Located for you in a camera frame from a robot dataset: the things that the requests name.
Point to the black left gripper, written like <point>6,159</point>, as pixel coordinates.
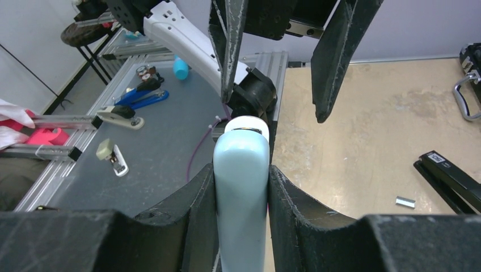
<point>273,19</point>

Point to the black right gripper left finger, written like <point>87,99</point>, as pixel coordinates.
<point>177,234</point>

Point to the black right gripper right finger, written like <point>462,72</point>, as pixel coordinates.
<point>309,236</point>

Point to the light blue stapler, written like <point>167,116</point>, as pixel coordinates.
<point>241,166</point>

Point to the grey staple strip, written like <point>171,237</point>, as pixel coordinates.
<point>405,202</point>

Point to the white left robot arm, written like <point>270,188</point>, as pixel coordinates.
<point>164,22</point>

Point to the small beige stapler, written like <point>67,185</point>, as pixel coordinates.
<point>109,151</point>

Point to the beige black stapler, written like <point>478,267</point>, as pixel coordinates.
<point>121,115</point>

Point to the light blue bottle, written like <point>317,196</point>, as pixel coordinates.
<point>180,68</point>

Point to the pink plastic object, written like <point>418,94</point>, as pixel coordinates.
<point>16,132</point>

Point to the black poker chip case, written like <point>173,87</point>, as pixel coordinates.
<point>469,59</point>

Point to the blue handled pliers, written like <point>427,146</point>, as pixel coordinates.
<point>148,92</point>

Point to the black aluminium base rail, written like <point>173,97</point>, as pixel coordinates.
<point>142,141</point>

